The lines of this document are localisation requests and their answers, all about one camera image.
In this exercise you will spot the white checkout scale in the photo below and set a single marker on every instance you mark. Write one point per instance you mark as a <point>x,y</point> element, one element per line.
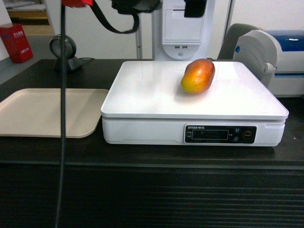
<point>146,105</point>

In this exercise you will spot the red fire extinguisher box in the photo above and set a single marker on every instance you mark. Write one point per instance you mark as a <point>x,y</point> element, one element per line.
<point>15,42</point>

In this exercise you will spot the dark red mango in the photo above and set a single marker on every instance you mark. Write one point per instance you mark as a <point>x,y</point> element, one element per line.
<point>198,76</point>

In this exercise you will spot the white POS terminal stand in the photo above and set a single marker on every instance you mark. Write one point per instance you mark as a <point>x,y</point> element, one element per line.
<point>181,30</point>

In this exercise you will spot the grey round barcode scanner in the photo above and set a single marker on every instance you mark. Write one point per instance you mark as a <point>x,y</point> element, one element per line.
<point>73,63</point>

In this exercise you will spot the white label printer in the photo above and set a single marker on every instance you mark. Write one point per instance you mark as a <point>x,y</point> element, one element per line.
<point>276,58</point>

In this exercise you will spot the beige plastic tray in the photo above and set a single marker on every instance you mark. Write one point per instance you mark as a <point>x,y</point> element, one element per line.
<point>35,112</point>

